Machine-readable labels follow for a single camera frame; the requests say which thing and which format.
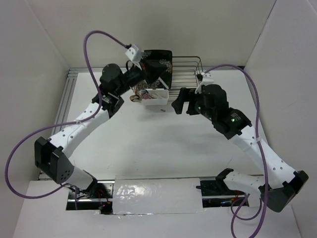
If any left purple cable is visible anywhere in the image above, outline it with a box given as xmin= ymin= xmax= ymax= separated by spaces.
xmin=4 ymin=31 xmax=128 ymax=199

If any black floral plate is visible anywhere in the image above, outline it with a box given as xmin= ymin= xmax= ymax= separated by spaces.
xmin=136 ymin=60 xmax=172 ymax=91
xmin=142 ymin=50 xmax=172 ymax=61

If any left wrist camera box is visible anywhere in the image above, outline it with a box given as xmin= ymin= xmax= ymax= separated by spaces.
xmin=125 ymin=44 xmax=142 ymax=62

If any white cutlery caddy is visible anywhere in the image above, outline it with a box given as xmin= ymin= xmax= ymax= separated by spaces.
xmin=139 ymin=89 xmax=169 ymax=106

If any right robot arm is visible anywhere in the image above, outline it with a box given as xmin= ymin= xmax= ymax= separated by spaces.
xmin=171 ymin=84 xmax=309 ymax=212

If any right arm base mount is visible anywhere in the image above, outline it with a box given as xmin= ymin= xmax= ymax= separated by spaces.
xmin=196 ymin=169 xmax=245 ymax=208

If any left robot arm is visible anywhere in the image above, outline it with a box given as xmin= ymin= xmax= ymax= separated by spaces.
xmin=35 ymin=59 xmax=167 ymax=198

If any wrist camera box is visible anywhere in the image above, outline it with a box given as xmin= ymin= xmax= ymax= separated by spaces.
xmin=125 ymin=44 xmax=142 ymax=62
xmin=195 ymin=72 xmax=214 ymax=94

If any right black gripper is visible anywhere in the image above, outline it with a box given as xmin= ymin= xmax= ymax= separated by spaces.
xmin=171 ymin=87 xmax=215 ymax=120

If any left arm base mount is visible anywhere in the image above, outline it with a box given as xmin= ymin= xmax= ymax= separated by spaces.
xmin=66 ymin=180 xmax=115 ymax=215

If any rear black floral plate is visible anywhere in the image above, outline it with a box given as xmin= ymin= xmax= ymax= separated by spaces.
xmin=142 ymin=50 xmax=172 ymax=61

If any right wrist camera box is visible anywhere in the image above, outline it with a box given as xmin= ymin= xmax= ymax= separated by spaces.
xmin=195 ymin=72 xmax=214 ymax=94

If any grey wire dish rack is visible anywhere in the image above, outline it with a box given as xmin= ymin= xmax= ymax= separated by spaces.
xmin=168 ymin=55 xmax=203 ymax=99

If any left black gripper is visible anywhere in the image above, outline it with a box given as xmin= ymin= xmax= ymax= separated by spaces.
xmin=115 ymin=57 xmax=168 ymax=96

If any front black floral plate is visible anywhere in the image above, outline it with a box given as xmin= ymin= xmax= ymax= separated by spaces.
xmin=136 ymin=60 xmax=172 ymax=91

